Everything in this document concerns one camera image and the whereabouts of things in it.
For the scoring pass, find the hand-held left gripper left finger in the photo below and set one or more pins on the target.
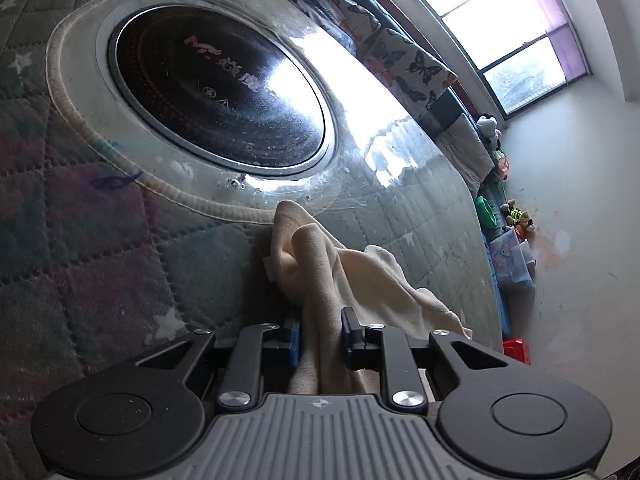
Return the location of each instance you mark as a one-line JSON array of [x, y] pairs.
[[295, 342]]

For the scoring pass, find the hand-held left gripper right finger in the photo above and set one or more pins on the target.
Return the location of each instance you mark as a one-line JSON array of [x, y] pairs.
[[348, 340]]

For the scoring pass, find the cream shirt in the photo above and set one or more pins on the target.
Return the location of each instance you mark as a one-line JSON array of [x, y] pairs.
[[350, 280]]

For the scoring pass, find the red plastic stool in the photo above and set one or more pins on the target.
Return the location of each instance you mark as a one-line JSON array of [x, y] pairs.
[[516, 351]]

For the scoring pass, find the clear storage box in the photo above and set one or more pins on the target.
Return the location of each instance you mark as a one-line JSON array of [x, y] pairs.
[[510, 262]]

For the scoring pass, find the green plastic bowl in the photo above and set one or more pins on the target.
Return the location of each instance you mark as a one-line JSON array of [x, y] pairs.
[[484, 210]]

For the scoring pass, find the green yellow plush toy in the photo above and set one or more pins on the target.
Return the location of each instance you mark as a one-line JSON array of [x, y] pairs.
[[517, 217]]

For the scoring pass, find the grey cushion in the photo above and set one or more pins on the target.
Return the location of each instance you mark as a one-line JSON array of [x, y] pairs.
[[465, 150]]

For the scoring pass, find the pink green plush toy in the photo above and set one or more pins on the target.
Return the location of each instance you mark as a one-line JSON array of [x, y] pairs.
[[502, 166]]

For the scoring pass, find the panda plush toy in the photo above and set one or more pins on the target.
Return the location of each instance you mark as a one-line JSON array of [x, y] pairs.
[[487, 127]]

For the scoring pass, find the teal sofa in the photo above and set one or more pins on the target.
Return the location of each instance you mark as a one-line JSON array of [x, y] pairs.
[[450, 105]]

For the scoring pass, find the round black induction cooktop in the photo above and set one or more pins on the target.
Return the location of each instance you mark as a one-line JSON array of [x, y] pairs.
[[210, 100]]

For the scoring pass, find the butterfly print pillow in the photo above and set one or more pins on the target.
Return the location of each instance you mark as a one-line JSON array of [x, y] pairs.
[[345, 15], [410, 67]]

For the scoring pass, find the large window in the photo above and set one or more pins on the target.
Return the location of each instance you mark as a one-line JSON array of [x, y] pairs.
[[500, 35]]

